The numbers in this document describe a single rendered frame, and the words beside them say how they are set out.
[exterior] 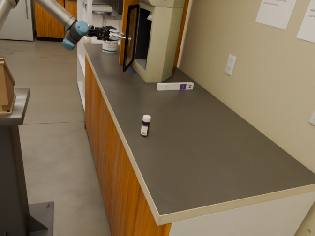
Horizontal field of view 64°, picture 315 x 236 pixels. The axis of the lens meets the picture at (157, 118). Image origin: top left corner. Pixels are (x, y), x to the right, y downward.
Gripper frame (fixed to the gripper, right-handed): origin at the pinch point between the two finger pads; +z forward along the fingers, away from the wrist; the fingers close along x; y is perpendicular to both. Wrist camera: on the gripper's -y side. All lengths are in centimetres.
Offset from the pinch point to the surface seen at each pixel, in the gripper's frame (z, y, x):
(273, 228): 89, 88, -48
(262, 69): 81, 32, 2
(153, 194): 38, 105, -26
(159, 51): 25.6, 3.6, -4.8
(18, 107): -29, 69, -26
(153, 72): 24.0, 4.4, -18.7
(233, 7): 64, -1, 27
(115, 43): -18, -52, -18
